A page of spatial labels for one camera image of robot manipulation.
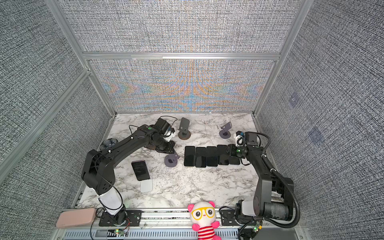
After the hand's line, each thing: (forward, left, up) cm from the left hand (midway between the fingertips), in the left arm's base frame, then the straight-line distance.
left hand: (174, 152), depth 85 cm
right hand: (+2, -33, -2) cm, 33 cm away
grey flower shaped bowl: (+13, +44, -7) cm, 46 cm away
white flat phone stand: (-14, +16, -11) cm, 24 cm away
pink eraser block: (-27, +51, -14) cm, 59 cm away
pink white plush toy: (-32, -13, -3) cm, 35 cm away
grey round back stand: (+19, -35, -9) cm, 41 cm away
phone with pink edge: (-10, +17, +2) cm, 20 cm away
